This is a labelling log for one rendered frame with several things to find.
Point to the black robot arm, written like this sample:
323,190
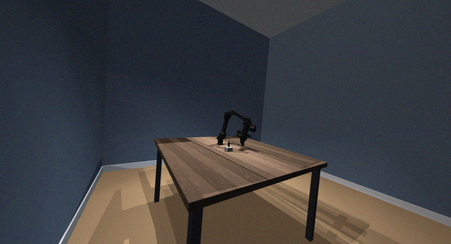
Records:
227,115

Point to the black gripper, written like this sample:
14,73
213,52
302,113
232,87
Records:
243,136

